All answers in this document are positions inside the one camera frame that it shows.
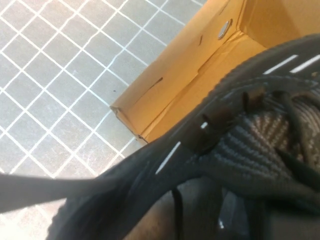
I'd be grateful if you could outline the brown right gripper left finger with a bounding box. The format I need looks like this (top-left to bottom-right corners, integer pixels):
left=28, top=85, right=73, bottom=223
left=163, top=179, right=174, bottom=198
left=0, top=172, right=109, bottom=221

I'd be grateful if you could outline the brown cardboard shoe box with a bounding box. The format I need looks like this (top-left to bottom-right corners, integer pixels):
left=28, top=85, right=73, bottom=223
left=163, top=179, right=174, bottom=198
left=109, top=0, right=320, bottom=145

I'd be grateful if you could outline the black knit sneaker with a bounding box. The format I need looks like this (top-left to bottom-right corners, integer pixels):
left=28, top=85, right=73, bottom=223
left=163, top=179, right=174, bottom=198
left=48, top=33, right=320, bottom=240

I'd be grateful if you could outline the brown right gripper right finger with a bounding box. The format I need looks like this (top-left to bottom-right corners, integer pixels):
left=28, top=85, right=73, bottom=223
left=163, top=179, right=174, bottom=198
left=219, top=199, right=320, bottom=240

